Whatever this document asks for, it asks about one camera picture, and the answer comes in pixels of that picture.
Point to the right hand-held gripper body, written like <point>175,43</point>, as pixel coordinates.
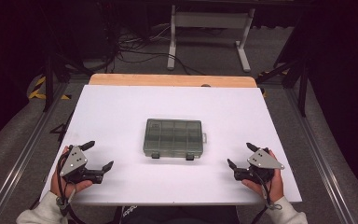
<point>264,160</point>

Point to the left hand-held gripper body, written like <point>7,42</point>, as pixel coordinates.
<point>74,161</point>

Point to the clear grey compartment box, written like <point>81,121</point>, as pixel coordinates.
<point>172,137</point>

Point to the person's left hand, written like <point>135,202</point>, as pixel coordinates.
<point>56,182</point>

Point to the person's right hand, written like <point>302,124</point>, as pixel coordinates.
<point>275,189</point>

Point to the yellow black floor tape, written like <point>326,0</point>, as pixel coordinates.
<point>37,93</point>

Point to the black tripod stand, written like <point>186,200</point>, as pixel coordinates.
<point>48,84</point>

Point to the person's dark clothing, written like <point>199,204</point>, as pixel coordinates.
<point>180,216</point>

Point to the black metal stand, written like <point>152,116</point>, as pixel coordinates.
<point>303,90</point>

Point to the wooden table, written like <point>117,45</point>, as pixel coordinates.
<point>167,80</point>

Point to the white metal stand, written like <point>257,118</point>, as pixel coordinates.
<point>211,20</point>

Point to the aluminium floor rail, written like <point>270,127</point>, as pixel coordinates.
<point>18,161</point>
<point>320,155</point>

